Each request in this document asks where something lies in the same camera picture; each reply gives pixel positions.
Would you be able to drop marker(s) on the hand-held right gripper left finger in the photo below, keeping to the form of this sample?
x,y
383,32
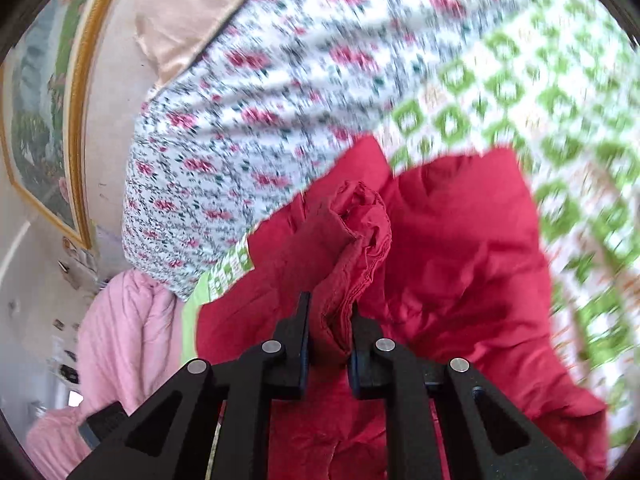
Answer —
x,y
304,355

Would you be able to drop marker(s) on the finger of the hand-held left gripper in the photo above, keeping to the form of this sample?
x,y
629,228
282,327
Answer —
x,y
95,432

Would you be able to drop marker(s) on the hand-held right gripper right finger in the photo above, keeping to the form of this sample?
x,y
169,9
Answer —
x,y
354,360

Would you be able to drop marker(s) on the red quilted blanket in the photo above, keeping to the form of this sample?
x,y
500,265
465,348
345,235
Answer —
x,y
450,240

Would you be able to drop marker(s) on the pink quilt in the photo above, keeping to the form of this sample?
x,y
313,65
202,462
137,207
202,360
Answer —
x,y
125,330

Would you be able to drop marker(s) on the plain light green cloth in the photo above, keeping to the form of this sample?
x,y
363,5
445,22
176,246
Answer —
x,y
190,320

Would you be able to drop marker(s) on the floral print quilt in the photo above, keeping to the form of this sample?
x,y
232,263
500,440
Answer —
x,y
300,60

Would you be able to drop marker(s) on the green patterned bed sheet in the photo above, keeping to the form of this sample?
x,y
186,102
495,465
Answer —
x,y
550,100

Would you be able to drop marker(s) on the beige padded cushion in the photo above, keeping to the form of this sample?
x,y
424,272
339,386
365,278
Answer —
x,y
190,10

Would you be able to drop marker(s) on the paper wall stickers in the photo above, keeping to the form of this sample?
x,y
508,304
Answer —
x,y
75,265

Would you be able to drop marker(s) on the gold framed wall picture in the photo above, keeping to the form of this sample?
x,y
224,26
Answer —
x,y
35,110

